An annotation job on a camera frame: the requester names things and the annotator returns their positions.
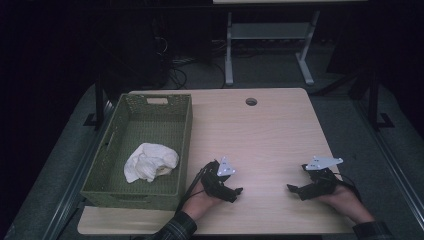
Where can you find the aluminium rail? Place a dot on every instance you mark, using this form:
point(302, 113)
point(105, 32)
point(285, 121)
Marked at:
point(390, 160)
point(76, 176)

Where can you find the white metal desk frame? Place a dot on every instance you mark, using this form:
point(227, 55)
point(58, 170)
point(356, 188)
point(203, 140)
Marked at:
point(266, 31)

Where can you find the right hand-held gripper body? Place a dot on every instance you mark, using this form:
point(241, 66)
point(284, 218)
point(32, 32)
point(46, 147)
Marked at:
point(322, 181)

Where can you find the green plastic basket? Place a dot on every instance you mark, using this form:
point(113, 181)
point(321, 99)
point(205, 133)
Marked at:
point(143, 140)

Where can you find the person's left hand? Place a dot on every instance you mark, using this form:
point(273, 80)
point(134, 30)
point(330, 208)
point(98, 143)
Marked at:
point(200, 201)

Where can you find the dark computer tower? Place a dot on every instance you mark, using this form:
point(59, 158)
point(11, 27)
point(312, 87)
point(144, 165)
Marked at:
point(143, 53)

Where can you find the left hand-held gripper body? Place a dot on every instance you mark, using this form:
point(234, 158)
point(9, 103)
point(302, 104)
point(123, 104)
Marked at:
point(210, 180)

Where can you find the person's right hand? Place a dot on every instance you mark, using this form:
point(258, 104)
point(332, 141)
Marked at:
point(346, 203)

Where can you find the black metal stand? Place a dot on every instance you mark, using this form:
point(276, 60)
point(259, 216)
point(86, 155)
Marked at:
point(374, 100)
point(99, 100)

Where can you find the white patterned cloth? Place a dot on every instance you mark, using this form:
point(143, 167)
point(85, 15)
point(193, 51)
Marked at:
point(150, 163)

